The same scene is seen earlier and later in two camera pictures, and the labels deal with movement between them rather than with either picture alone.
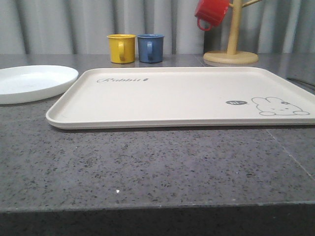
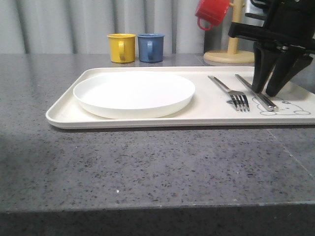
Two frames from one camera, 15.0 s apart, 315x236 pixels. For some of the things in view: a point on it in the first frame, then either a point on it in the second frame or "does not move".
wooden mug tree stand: x=232 y=56 does not move
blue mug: x=150 y=47 does not move
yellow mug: x=122 y=47 does not move
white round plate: x=21 y=83 -> x=133 y=95
